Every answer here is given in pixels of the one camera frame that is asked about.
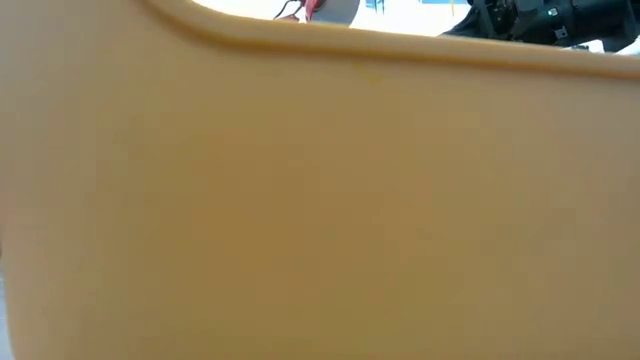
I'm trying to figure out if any red desk lamp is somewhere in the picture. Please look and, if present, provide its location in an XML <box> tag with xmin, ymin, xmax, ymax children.
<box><xmin>272</xmin><ymin>0</ymin><xmax>361</xmax><ymax>26</ymax></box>

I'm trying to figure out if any yellow plastic bin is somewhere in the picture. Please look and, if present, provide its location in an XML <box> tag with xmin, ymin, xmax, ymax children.
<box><xmin>0</xmin><ymin>0</ymin><xmax>640</xmax><ymax>360</ymax></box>

